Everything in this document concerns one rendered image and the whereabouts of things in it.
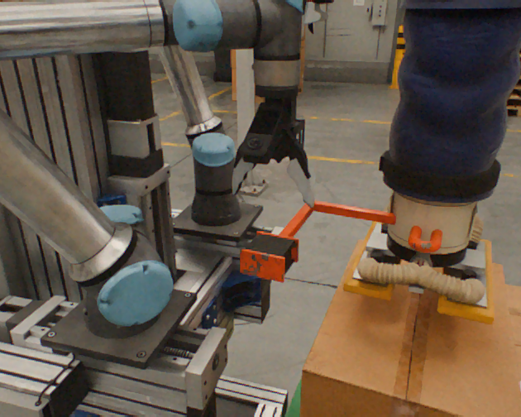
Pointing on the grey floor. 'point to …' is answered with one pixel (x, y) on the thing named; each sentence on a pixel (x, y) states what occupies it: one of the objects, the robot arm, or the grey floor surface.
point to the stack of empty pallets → (519, 97)
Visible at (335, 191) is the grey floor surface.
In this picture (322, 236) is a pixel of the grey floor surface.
